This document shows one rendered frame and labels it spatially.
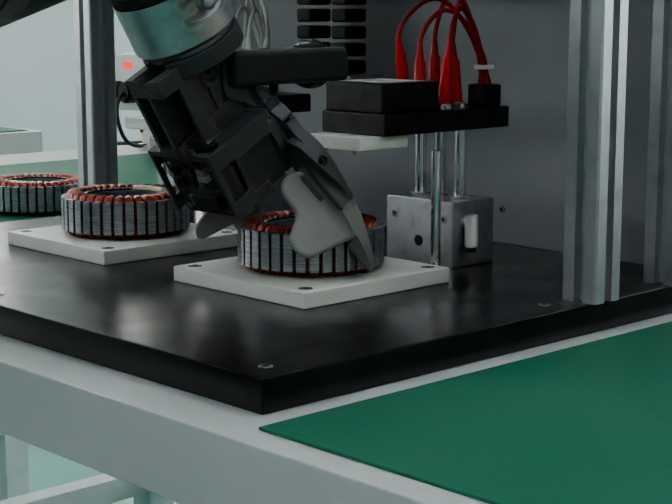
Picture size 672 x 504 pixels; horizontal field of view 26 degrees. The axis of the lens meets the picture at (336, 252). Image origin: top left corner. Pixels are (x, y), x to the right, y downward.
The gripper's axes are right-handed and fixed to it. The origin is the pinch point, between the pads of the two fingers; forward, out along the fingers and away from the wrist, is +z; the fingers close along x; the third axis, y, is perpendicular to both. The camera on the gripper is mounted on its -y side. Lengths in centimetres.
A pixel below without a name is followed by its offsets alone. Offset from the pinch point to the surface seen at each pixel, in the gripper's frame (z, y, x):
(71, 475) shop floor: 113, -37, -173
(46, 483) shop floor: 110, -31, -172
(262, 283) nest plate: -2.9, 7.3, 2.8
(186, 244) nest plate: 1.5, 0.4, -16.7
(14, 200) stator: 7, -7, -59
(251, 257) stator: -3.1, 5.0, -0.6
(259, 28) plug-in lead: -6.3, -22.0, -24.9
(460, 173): 2.4, -14.4, 2.6
